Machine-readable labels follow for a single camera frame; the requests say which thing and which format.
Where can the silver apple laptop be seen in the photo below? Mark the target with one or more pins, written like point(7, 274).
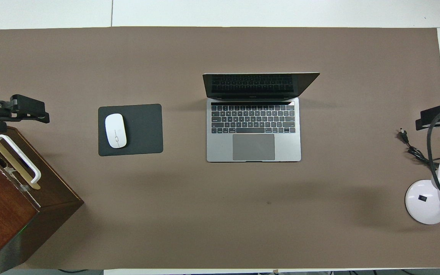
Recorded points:
point(254, 147)

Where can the white computer mouse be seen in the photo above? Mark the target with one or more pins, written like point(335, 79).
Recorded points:
point(115, 130)

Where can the white desk lamp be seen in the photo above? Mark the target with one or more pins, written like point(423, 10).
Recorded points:
point(426, 202)

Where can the black mouse pad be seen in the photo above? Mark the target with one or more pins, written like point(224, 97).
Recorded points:
point(143, 130)

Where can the brown table mat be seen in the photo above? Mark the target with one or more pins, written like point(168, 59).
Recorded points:
point(220, 214)

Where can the dark wooden box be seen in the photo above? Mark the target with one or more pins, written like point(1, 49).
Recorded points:
point(2, 214)

